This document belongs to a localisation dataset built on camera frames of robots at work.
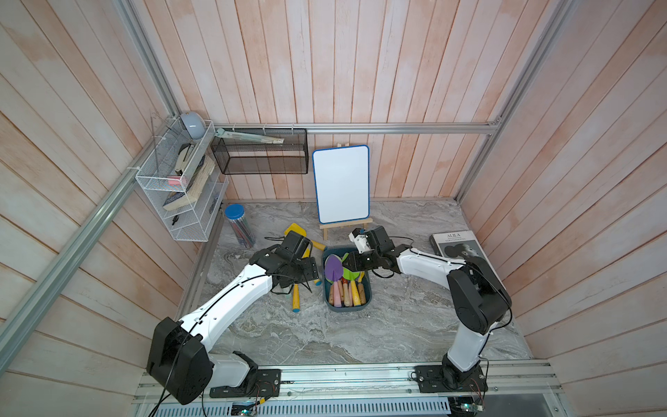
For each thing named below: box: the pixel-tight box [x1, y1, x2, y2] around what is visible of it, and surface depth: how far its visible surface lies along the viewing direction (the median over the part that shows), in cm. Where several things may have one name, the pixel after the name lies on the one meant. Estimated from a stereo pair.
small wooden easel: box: [318, 217, 374, 241], surface depth 105 cm
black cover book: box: [429, 230, 498, 278], surface depth 103 cm
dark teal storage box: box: [322, 246, 372, 312], surface depth 90 cm
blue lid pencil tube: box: [224, 203, 256, 249], surface depth 95 cm
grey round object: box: [180, 111, 206, 140], surface depth 85 cm
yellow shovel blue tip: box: [291, 283, 302, 313], surface depth 89 cm
